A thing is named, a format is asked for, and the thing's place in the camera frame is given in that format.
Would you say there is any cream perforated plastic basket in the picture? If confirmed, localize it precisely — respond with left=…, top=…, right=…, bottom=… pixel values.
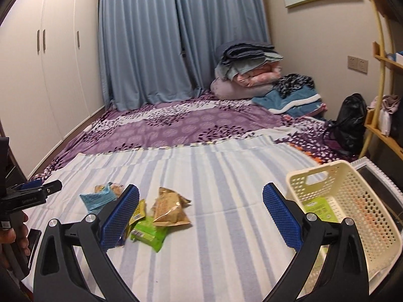
left=286, top=160, right=400, bottom=290

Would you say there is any white wardrobe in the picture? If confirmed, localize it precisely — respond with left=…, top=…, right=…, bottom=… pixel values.
left=0, top=0, right=106, bottom=180

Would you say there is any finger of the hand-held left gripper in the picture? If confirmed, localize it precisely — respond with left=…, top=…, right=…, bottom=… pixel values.
left=7, top=180, right=62, bottom=200
left=14, top=179, right=44, bottom=192

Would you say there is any person's left hand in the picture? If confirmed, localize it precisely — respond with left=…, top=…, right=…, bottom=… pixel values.
left=0, top=212, right=32, bottom=269

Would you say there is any beige wall socket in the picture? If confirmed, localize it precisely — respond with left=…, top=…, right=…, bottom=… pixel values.
left=347, top=56, right=369, bottom=74

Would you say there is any grey-blue folded cloth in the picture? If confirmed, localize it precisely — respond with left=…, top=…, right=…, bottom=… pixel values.
left=215, top=60, right=252, bottom=81

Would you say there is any blue-grey curtain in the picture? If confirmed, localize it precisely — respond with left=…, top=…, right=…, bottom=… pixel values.
left=175, top=0, right=273, bottom=96
left=98, top=0, right=202, bottom=111

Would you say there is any light green snack packet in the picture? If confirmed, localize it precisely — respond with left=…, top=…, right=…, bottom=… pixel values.
left=304, top=197, right=339, bottom=224

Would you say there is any white plastic packet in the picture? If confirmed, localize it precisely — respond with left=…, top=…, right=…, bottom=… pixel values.
left=378, top=107, right=392, bottom=136

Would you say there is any blue fleece blanket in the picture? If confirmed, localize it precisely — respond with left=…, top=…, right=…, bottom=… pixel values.
left=252, top=86, right=328, bottom=118

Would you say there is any clear cookie packet red print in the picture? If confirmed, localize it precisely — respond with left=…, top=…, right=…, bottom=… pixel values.
left=94, top=182, right=126, bottom=197

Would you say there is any bamboo shelf rack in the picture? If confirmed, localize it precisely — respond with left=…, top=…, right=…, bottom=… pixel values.
left=353, top=0, right=403, bottom=164

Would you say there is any purple floral bedsheet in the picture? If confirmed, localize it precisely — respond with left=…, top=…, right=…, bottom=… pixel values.
left=27, top=90, right=359, bottom=180

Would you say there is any leopard print cloth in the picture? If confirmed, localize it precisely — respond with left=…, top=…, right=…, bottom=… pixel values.
left=274, top=74, right=315, bottom=99

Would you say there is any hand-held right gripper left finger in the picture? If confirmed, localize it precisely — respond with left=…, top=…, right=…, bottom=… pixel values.
left=33, top=184, right=141, bottom=302

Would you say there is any striped white blanket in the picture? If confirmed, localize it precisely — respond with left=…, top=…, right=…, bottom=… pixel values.
left=19, top=135, right=331, bottom=302

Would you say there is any blue box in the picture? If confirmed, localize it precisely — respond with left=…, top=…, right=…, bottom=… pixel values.
left=386, top=51, right=403, bottom=67

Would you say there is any black bag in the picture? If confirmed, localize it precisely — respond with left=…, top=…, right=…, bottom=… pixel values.
left=326, top=93, right=367, bottom=156

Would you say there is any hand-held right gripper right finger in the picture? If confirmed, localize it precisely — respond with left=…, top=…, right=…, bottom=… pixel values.
left=262, top=182, right=370, bottom=302

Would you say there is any blue snack packet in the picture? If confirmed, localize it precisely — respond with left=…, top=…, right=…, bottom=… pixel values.
left=79, top=182, right=122, bottom=213

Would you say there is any dark grey folded blanket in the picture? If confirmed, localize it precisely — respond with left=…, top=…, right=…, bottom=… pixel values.
left=220, top=42, right=284, bottom=66

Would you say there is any brown snack packet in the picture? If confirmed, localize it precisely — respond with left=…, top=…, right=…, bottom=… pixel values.
left=150, top=186, right=192, bottom=227

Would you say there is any pink cloth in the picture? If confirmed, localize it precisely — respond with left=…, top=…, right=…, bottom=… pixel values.
left=370, top=94, right=401, bottom=114

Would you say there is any large yellow snack packet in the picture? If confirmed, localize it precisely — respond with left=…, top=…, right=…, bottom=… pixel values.
left=127, top=199, right=146, bottom=227

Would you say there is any pink folded quilt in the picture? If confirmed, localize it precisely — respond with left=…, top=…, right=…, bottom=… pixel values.
left=234, top=68, right=282, bottom=87

